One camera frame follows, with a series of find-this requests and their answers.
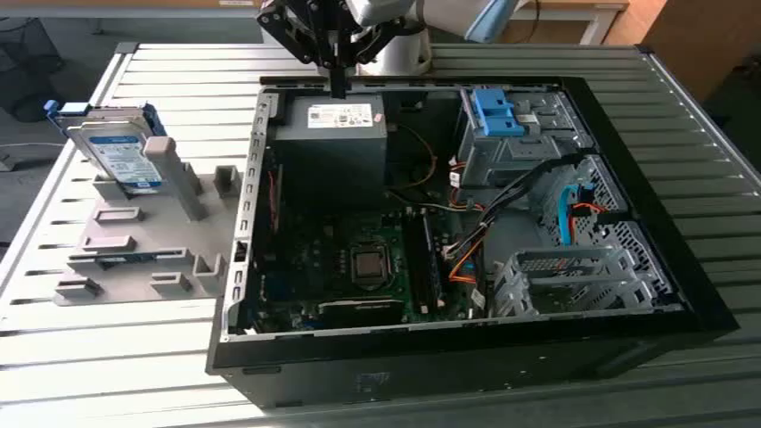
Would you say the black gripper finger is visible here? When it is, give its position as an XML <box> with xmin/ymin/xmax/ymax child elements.
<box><xmin>256</xmin><ymin>0</ymin><xmax>341</xmax><ymax>100</ymax></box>
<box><xmin>338</xmin><ymin>22</ymin><xmax>418</xmax><ymax>100</ymax></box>

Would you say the hard disk in blue carrier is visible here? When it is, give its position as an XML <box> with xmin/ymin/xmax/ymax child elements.
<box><xmin>42</xmin><ymin>101</ymin><xmax>170</xmax><ymax>195</ymax></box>

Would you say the metal disk bay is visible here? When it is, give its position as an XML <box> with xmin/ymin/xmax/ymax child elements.
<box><xmin>489</xmin><ymin>243</ymin><xmax>662</xmax><ymax>318</ymax></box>

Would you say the blue plastic drive latch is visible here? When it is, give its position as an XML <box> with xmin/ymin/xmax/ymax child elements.
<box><xmin>470</xmin><ymin>88</ymin><xmax>532</xmax><ymax>137</ymax></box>

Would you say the grey power supply unit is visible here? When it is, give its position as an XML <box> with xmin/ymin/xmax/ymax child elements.
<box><xmin>272</xmin><ymin>92</ymin><xmax>392</xmax><ymax>211</ymax></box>

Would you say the metal optical drive cage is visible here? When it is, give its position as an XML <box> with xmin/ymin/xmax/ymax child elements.
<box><xmin>456</xmin><ymin>87</ymin><xmax>597</xmax><ymax>189</ymax></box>

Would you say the green motherboard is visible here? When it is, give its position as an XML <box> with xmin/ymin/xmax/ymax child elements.
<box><xmin>254</xmin><ymin>205</ymin><xmax>478</xmax><ymax>333</ymax></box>

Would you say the black RAM stick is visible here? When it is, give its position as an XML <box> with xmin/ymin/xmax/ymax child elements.
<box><xmin>402</xmin><ymin>206</ymin><xmax>430</xmax><ymax>314</ymax></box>

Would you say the silver CPU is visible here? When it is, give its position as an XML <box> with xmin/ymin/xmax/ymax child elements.
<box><xmin>353</xmin><ymin>252</ymin><xmax>390</xmax><ymax>276</ymax></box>

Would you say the grey parts rack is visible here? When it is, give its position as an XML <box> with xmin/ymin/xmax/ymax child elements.
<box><xmin>52</xmin><ymin>135</ymin><xmax>246</xmax><ymax>309</ymax></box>

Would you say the CPU socket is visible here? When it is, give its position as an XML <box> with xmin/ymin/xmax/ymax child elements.
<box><xmin>346</xmin><ymin>242</ymin><xmax>398</xmax><ymax>292</ymax></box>

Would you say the wooden cabinet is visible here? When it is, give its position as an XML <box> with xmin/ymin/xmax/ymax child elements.
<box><xmin>639</xmin><ymin>0</ymin><xmax>761</xmax><ymax>104</ymax></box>

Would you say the black graphics card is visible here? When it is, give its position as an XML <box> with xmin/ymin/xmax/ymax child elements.
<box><xmin>314</xmin><ymin>298</ymin><xmax>406</xmax><ymax>327</ymax></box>

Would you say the black open PC case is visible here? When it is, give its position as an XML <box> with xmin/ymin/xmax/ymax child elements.
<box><xmin>204</xmin><ymin>74</ymin><xmax>742</xmax><ymax>409</ymax></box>

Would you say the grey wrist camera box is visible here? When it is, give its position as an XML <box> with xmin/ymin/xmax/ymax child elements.
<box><xmin>348</xmin><ymin>0</ymin><xmax>418</xmax><ymax>27</ymax></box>

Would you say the thin orange wire loop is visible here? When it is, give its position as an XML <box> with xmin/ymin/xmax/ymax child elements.
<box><xmin>388</xmin><ymin>123</ymin><xmax>438</xmax><ymax>192</ymax></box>

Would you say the white frame desk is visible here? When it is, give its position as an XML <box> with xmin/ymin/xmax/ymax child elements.
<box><xmin>509</xmin><ymin>0</ymin><xmax>630</xmax><ymax>46</ymax></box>

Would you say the red wire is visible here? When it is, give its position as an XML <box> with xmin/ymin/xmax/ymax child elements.
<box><xmin>268</xmin><ymin>163</ymin><xmax>281</xmax><ymax>234</ymax></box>

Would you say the black cable bundle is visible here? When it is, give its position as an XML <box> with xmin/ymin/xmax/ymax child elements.
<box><xmin>473</xmin><ymin>152</ymin><xmax>582</xmax><ymax>229</ymax></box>

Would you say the black wire mesh bin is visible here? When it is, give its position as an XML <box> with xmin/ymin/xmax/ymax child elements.
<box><xmin>0</xmin><ymin>16</ymin><xmax>65</xmax><ymax>122</ymax></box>

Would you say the blue flat wire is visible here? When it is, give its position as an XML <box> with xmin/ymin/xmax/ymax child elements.
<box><xmin>557</xmin><ymin>181</ymin><xmax>596</xmax><ymax>247</ymax></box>

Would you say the white floor cable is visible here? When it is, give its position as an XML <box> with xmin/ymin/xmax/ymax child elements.
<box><xmin>0</xmin><ymin>141</ymin><xmax>65</xmax><ymax>155</ymax></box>

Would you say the orange wire with black plug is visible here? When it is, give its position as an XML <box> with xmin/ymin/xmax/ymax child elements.
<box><xmin>566</xmin><ymin>202</ymin><xmax>605</xmax><ymax>229</ymax></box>

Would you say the orange flat cable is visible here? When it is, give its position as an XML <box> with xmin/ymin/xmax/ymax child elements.
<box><xmin>446</xmin><ymin>248</ymin><xmax>478</xmax><ymax>285</ymax></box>

